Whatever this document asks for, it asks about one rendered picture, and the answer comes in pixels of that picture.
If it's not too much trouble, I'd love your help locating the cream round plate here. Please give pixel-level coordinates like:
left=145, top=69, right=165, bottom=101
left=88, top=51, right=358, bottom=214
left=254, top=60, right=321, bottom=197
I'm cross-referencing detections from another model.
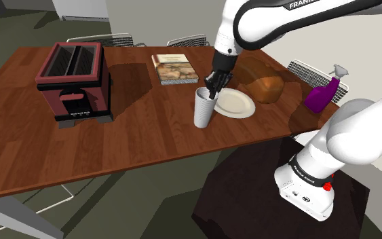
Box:
left=213, top=87, right=256, bottom=120

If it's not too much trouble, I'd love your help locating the brown bread loaf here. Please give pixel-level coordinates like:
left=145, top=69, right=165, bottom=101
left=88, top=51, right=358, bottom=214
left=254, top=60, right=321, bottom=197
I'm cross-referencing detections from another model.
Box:
left=235, top=56, right=286, bottom=105

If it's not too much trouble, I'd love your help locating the book with stone-pattern cover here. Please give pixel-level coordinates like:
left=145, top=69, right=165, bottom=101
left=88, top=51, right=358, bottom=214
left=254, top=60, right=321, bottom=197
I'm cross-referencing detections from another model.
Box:
left=151, top=54, right=200, bottom=86

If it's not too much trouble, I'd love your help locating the white ribbed cup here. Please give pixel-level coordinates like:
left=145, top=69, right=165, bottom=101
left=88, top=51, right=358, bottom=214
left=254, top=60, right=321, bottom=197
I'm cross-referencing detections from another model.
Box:
left=193, top=86, right=219, bottom=130

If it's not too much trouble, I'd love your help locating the purple spray bottle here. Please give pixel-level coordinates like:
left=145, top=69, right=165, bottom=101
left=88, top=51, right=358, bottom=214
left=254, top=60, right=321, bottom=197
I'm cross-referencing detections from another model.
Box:
left=303, top=63, right=350, bottom=115

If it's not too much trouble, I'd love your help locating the brown wooden table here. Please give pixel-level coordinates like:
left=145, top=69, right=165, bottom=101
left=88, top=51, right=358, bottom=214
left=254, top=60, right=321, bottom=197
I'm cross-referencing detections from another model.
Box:
left=0, top=45, right=341, bottom=239

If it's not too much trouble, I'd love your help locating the dark robot stand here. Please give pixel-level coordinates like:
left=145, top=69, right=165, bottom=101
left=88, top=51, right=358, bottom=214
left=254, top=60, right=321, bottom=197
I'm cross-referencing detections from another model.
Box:
left=191, top=136, right=370, bottom=239

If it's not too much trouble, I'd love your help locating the red toaster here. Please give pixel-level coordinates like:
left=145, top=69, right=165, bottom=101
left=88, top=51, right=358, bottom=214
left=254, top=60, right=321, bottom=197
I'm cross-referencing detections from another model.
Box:
left=34, top=41, right=115, bottom=130

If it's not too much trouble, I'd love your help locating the white wire chair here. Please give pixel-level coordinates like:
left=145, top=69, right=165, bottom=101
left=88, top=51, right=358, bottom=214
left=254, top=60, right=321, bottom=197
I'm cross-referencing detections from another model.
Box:
left=66, top=33, right=147, bottom=48
left=286, top=59, right=350, bottom=105
left=166, top=33, right=212, bottom=48

